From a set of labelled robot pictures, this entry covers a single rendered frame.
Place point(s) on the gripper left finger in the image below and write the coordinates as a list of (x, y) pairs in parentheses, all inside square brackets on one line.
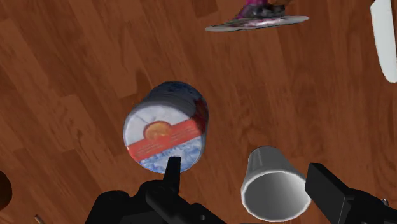
[(169, 192)]

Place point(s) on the pink figure on round base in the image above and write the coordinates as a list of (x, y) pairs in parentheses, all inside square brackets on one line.
[(259, 17)]

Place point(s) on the white cup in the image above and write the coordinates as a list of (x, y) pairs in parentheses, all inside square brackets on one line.
[(273, 189)]

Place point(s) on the blue tub with red label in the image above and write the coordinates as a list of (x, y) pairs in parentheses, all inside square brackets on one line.
[(166, 127)]

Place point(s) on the white plate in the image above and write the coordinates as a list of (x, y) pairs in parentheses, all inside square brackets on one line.
[(385, 37)]

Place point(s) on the dark brown round object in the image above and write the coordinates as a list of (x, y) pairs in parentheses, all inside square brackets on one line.
[(4, 190)]

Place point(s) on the small brown stick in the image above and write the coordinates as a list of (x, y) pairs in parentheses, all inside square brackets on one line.
[(39, 219)]

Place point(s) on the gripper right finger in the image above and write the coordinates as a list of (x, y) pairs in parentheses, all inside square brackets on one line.
[(335, 192)]

